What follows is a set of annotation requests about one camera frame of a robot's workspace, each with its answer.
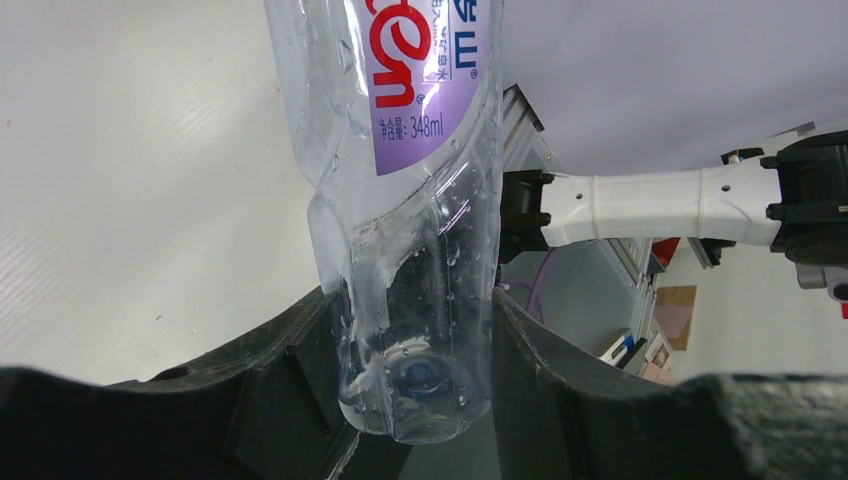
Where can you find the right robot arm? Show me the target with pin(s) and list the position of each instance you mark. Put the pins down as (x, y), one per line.
(793, 202)

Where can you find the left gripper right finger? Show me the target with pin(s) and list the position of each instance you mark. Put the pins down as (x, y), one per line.
(561, 413)

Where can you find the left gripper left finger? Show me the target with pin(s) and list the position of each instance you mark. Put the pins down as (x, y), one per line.
(262, 406)

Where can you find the clear blue pink label bottle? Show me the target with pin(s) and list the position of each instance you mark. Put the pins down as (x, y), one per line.
(394, 110)

